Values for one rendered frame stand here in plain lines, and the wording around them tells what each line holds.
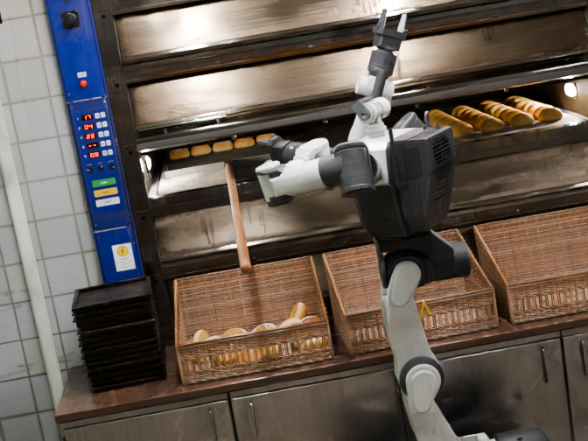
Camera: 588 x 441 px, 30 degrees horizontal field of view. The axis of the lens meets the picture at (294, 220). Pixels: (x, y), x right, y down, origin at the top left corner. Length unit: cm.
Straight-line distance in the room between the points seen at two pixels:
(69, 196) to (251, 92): 81
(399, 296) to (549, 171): 126
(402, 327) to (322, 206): 98
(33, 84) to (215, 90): 68
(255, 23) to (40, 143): 93
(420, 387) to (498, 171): 123
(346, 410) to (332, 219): 79
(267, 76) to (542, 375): 151
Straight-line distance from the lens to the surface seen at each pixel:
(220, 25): 421
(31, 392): 454
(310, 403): 395
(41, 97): 427
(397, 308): 344
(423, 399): 353
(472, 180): 441
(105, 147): 423
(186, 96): 423
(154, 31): 422
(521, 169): 446
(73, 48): 421
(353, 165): 317
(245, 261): 296
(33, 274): 437
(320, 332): 392
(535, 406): 412
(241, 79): 424
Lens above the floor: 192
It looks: 12 degrees down
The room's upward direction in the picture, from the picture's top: 9 degrees counter-clockwise
